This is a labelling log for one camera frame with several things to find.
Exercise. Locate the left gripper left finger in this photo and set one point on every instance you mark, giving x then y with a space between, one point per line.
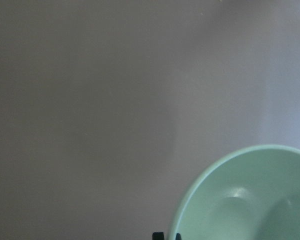
158 236

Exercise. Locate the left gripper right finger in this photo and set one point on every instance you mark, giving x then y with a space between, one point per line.
178 236

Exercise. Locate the mint green bowl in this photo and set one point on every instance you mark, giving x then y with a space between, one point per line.
250 194

